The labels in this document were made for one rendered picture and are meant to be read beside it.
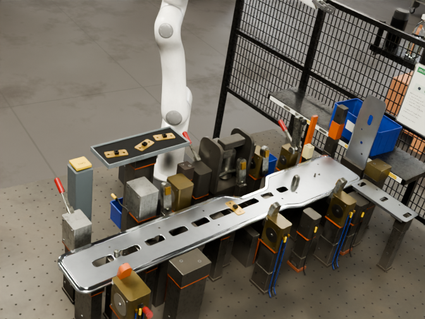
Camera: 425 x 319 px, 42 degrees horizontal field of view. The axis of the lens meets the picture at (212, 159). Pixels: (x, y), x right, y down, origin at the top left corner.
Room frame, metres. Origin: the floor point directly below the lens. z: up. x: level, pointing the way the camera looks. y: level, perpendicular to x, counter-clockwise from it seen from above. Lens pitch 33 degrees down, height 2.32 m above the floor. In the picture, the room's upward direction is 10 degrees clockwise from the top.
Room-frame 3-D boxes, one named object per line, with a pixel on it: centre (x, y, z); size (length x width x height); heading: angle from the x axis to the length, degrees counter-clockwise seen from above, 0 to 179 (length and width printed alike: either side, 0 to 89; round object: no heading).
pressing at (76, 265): (1.71, -0.11, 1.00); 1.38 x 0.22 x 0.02; 134
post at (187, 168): (1.82, 0.10, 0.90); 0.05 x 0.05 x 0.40; 44
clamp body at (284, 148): (2.18, -0.33, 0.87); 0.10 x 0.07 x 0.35; 44
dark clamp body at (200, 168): (1.86, 0.05, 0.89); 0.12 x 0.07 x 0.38; 44
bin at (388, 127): (2.43, -0.70, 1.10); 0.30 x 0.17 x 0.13; 38
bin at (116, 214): (1.90, 0.34, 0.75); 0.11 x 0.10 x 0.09; 134
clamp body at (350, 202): (1.86, -0.57, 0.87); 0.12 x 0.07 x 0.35; 44
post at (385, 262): (1.89, -0.83, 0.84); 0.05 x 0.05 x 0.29; 44
